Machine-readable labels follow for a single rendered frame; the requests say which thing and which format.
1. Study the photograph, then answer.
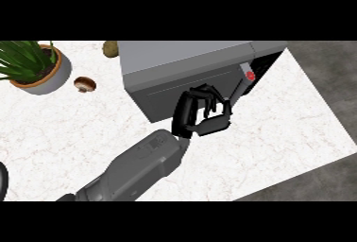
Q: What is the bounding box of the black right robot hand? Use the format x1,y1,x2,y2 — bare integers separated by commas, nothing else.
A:
170,83,233,140

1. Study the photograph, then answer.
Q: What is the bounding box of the grey microwave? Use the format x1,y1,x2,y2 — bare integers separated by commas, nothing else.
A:
115,41,291,124

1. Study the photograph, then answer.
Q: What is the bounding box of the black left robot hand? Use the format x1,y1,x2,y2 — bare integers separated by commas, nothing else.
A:
0,162,11,202

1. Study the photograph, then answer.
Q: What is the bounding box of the grey microwave door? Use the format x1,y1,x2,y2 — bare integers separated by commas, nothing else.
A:
127,62,257,124

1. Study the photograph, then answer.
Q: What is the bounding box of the brown potato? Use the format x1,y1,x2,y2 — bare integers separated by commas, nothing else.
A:
102,41,120,59

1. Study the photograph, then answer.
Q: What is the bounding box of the potted green plant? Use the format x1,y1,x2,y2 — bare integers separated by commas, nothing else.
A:
0,41,74,96

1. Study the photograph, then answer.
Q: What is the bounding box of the brown mushroom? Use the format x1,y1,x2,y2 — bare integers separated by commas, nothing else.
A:
73,76,98,94

